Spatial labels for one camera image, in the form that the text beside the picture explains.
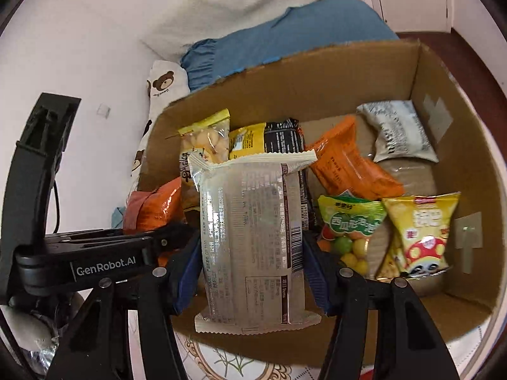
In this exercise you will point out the small red snack packet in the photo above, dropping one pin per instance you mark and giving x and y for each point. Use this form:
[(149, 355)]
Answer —
[(370, 375)]

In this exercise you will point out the yellow black snack packet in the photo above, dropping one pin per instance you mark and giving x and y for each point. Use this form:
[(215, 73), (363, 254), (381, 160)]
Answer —
[(257, 138)]

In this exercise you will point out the long white silver snack packet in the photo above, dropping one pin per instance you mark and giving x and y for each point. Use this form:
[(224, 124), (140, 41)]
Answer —
[(249, 245)]

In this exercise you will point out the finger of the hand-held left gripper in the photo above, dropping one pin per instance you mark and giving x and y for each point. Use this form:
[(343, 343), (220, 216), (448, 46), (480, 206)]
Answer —
[(174, 237)]

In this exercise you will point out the small silver snack packet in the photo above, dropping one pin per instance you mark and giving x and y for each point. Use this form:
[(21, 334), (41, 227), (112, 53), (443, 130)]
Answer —
[(396, 130)]

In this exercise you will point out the blue bed sheet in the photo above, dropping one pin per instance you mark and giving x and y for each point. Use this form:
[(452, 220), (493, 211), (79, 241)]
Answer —
[(297, 27)]

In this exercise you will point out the clear yellow snack packet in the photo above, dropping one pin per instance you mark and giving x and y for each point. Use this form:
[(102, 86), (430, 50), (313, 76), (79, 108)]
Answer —
[(206, 138)]

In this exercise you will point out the printed diamond pattern blanket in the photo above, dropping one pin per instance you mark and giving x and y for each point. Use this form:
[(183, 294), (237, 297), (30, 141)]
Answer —
[(237, 368)]

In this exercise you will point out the white wall socket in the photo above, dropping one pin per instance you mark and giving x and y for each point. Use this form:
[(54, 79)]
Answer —
[(103, 111)]

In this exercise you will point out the large orange snack packet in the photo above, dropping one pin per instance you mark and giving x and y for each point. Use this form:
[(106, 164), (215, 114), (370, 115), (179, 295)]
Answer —
[(344, 166)]

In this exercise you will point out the bear print pillow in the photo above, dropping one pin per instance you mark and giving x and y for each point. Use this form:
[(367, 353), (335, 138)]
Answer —
[(162, 81)]

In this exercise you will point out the cream pillow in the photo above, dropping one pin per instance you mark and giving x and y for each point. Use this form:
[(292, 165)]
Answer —
[(237, 0)]

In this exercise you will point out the printed cardboard box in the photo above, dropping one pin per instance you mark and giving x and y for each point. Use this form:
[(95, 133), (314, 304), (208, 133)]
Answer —
[(297, 87)]

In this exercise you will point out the small puffy orange snack packet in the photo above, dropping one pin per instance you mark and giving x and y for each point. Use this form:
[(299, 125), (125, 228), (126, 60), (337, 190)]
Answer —
[(152, 206)]

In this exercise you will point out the green candy packet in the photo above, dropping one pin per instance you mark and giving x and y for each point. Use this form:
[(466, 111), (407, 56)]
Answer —
[(344, 221)]

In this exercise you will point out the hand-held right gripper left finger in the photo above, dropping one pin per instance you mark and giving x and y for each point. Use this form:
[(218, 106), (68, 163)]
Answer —
[(188, 271)]

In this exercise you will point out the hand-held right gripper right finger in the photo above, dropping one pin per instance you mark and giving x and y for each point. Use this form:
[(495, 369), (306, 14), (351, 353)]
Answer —
[(317, 273)]

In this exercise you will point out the yellow panda snack packet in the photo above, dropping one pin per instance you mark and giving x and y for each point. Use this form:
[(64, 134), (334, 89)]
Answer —
[(420, 237)]

